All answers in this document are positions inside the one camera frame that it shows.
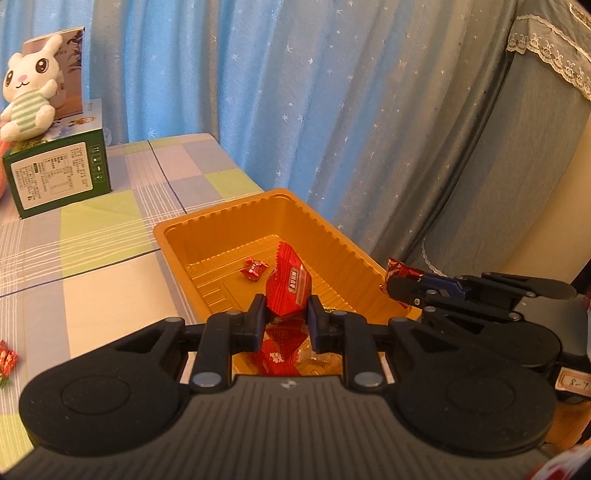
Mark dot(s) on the red packet with white print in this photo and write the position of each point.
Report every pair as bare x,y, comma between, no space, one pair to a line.
277,357

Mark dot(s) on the white plush rabbit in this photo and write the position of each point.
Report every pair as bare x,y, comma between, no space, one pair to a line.
25,78

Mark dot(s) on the grey lace-trimmed cloth cover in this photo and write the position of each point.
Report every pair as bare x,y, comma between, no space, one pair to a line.
508,161

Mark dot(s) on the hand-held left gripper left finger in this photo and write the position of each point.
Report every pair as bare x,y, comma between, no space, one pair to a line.
261,323

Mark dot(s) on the small red candy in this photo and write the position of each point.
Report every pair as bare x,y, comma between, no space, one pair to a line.
253,270

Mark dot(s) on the tall beige carton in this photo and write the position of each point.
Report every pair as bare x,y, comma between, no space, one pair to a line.
71,83

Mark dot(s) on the red green candy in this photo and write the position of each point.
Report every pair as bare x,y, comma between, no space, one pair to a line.
401,271
5,360

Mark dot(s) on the clear candy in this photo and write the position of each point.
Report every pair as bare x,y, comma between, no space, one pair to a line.
318,364

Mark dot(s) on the blue star curtain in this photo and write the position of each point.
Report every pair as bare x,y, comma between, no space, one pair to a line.
254,92

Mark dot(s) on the green box with white label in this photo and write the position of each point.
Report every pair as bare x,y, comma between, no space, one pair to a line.
99,159

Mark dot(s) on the grey star curtain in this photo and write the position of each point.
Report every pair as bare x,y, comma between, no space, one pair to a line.
438,138

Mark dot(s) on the red white patterned cloth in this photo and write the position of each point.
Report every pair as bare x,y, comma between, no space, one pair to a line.
563,468

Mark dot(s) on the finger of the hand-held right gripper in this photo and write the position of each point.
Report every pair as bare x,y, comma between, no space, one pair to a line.
443,286
406,293

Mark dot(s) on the checkered tablecloth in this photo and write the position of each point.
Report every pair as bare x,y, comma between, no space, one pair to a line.
115,258

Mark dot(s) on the red packet with yellow label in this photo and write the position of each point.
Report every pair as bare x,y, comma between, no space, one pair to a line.
288,281

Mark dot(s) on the orange plastic tray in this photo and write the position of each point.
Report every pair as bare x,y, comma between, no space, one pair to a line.
217,240

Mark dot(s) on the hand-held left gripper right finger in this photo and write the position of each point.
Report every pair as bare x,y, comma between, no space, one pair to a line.
315,325

